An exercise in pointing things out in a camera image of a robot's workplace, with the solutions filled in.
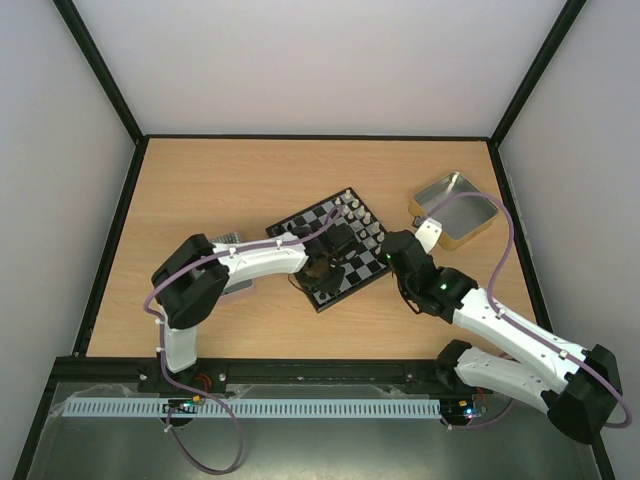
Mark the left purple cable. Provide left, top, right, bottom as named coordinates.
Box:
left=143, top=202, right=346, bottom=474

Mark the black aluminium frame rail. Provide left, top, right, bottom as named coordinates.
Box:
left=48, top=356, right=476, bottom=397

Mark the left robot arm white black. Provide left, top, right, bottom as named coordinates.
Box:
left=143, top=220, right=358, bottom=395

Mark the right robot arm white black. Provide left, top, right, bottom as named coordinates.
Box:
left=381, top=230, right=622, bottom=444

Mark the pink tin with black pieces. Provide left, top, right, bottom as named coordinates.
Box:
left=210, top=232, right=256, bottom=306

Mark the light blue cable duct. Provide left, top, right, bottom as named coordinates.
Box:
left=61, top=398, right=441, bottom=419

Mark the black grey chess board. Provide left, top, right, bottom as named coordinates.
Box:
left=266, top=188, right=390, bottom=313

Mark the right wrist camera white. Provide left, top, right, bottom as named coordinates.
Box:
left=413, top=217, right=443, bottom=254

